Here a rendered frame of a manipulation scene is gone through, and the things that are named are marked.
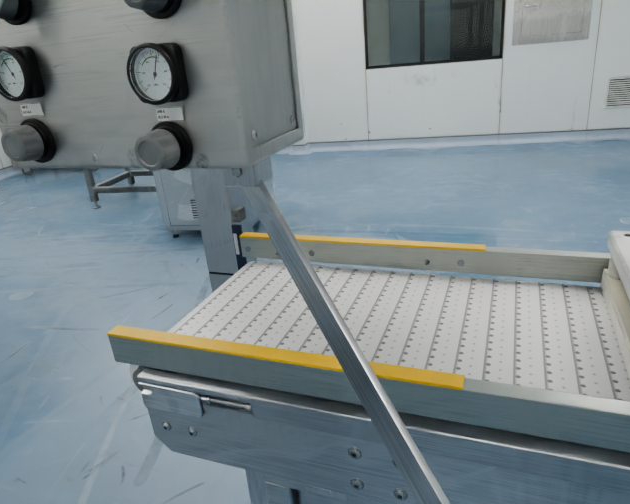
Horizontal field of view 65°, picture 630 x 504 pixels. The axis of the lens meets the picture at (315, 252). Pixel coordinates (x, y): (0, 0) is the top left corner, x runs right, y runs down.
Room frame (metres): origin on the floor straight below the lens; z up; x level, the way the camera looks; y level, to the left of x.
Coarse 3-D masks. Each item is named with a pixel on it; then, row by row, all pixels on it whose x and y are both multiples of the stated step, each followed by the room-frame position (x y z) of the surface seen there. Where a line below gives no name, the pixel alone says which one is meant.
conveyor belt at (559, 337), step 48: (240, 288) 0.58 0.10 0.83; (288, 288) 0.57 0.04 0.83; (336, 288) 0.56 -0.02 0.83; (384, 288) 0.55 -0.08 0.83; (432, 288) 0.54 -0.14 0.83; (480, 288) 0.52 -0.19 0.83; (528, 288) 0.51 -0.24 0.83; (576, 288) 0.50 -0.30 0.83; (240, 336) 0.47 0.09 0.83; (288, 336) 0.46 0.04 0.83; (384, 336) 0.44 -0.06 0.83; (432, 336) 0.43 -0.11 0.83; (480, 336) 0.42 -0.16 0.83; (528, 336) 0.42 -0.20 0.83; (576, 336) 0.41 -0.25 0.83; (528, 384) 0.34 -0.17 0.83; (576, 384) 0.34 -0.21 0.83; (624, 384) 0.33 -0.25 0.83
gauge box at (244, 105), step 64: (64, 0) 0.37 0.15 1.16; (192, 0) 0.33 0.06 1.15; (256, 0) 0.37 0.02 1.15; (64, 64) 0.38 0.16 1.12; (192, 64) 0.34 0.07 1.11; (256, 64) 0.36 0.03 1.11; (0, 128) 0.41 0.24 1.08; (64, 128) 0.38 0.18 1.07; (128, 128) 0.36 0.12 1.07; (192, 128) 0.34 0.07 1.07; (256, 128) 0.35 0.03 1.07
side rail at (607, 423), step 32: (128, 352) 0.42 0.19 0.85; (160, 352) 0.41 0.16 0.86; (192, 352) 0.39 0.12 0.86; (256, 384) 0.37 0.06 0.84; (288, 384) 0.36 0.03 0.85; (320, 384) 0.35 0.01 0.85; (384, 384) 0.32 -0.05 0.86; (416, 384) 0.31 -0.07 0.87; (480, 384) 0.30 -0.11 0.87; (448, 416) 0.30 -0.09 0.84; (480, 416) 0.30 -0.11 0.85; (512, 416) 0.29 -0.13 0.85; (544, 416) 0.28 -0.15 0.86; (576, 416) 0.27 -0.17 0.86; (608, 416) 0.26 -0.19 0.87; (608, 448) 0.26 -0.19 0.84
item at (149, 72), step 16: (144, 48) 0.33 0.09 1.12; (160, 48) 0.33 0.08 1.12; (176, 48) 0.34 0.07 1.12; (128, 64) 0.34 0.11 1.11; (144, 64) 0.34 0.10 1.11; (160, 64) 0.33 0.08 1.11; (176, 64) 0.33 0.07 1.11; (128, 80) 0.34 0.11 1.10; (144, 80) 0.34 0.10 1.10; (160, 80) 0.33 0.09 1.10; (176, 80) 0.33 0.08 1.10; (144, 96) 0.34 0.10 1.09; (160, 96) 0.33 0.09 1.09; (176, 96) 0.33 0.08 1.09
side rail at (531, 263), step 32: (256, 256) 0.67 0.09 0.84; (320, 256) 0.63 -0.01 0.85; (352, 256) 0.62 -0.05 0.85; (384, 256) 0.60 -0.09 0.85; (416, 256) 0.58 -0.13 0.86; (448, 256) 0.57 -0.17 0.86; (480, 256) 0.55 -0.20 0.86; (512, 256) 0.54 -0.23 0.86; (544, 256) 0.53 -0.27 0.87; (576, 256) 0.51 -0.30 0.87; (608, 256) 0.50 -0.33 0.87
